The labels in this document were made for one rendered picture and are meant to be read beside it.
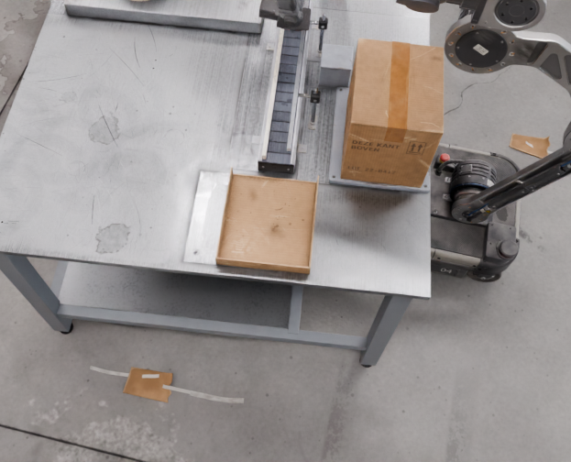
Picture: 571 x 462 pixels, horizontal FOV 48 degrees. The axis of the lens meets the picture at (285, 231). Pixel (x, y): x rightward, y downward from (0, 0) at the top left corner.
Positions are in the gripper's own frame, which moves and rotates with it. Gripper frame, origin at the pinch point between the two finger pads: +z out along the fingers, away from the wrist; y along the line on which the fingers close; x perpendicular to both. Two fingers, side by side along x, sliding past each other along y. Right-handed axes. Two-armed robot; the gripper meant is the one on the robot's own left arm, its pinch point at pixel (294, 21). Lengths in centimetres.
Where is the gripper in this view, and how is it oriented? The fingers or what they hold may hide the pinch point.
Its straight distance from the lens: 216.6
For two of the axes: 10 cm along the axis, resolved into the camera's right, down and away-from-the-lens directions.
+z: 0.4, -2.0, 9.8
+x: -1.1, 9.7, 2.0
